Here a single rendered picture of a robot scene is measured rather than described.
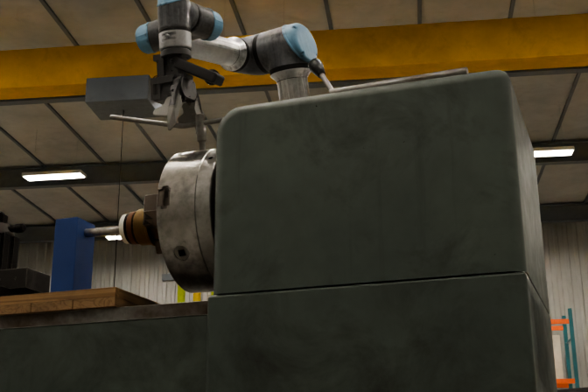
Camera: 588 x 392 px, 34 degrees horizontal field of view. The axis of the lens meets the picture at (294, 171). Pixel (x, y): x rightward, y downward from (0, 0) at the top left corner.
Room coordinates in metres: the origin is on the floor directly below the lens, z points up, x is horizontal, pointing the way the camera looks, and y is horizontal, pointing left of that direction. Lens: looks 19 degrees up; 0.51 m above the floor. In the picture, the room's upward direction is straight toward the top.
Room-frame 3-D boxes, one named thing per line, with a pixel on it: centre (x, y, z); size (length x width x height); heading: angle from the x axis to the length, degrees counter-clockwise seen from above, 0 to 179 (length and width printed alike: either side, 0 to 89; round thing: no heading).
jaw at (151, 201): (1.98, 0.29, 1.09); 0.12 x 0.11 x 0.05; 161
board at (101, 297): (2.13, 0.45, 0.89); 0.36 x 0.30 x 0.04; 161
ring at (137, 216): (2.09, 0.33, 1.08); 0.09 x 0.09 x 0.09; 71
